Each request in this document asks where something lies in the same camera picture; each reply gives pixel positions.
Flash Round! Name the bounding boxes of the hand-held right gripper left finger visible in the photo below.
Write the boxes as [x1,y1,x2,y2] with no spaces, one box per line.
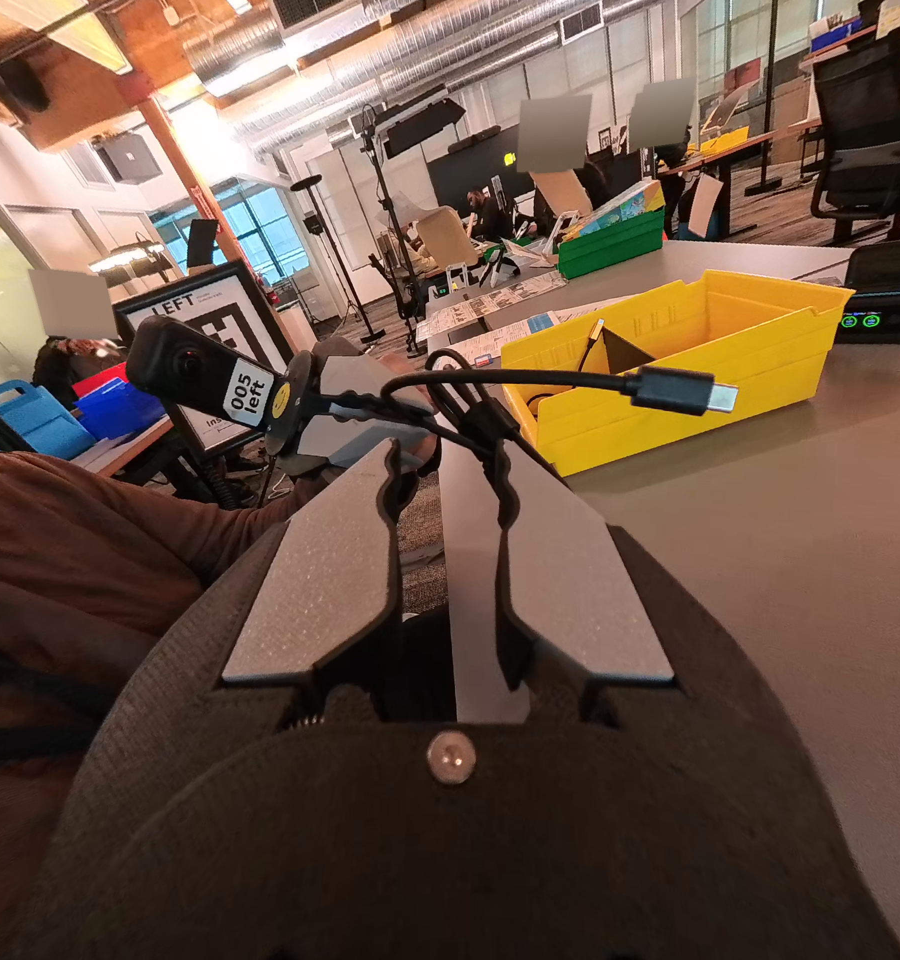
[223,438,404,725]

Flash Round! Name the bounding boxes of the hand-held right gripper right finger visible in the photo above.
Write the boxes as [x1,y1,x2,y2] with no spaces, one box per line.
[493,439,676,693]

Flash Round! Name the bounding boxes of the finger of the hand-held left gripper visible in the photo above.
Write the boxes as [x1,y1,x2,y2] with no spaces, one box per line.
[317,355,434,421]
[298,418,441,481]

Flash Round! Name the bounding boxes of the black usb-c cable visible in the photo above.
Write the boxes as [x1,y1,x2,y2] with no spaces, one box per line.
[379,349,741,462]

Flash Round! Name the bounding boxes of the person's left forearm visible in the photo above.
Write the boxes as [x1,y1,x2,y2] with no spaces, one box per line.
[0,450,346,665]

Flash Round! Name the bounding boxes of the dark blue plastic bin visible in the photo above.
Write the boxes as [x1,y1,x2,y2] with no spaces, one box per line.
[73,377,169,441]

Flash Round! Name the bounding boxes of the black light stand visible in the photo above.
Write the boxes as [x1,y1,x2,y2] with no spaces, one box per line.
[291,174,388,345]

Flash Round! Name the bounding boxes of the printed paper sheets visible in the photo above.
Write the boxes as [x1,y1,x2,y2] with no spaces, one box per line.
[415,270,571,348]

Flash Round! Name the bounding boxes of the light blue plastic case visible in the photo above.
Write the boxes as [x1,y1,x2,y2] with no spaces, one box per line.
[0,378,97,460]

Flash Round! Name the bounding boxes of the beige chair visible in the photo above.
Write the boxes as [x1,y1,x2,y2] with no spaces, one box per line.
[415,205,483,273]

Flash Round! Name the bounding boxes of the black hanging speaker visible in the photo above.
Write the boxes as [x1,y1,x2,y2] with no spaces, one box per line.
[92,132,164,186]

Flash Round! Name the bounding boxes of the black studio light panel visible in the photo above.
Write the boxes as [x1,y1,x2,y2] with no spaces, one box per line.
[358,97,468,160]

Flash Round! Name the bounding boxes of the yellow plastic bin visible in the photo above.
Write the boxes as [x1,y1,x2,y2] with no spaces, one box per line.
[499,268,858,478]

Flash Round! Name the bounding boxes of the green plastic bin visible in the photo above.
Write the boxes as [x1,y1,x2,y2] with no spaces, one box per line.
[556,208,666,281]

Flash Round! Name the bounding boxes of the colourful printed box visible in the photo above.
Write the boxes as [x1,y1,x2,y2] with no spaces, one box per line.
[579,180,666,238]

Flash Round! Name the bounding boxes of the black power station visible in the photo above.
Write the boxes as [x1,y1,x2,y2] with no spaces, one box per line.
[832,238,900,346]

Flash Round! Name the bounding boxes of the wooden desk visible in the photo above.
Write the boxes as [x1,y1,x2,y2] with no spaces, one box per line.
[658,129,780,235]

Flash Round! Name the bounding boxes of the black office chair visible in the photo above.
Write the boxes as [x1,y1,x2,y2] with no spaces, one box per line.
[808,28,900,245]

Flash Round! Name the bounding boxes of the gold-tipped cable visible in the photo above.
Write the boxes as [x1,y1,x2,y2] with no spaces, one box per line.
[576,318,609,373]

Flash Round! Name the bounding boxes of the silver ventilation duct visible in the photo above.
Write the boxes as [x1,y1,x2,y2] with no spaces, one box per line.
[186,0,650,155]

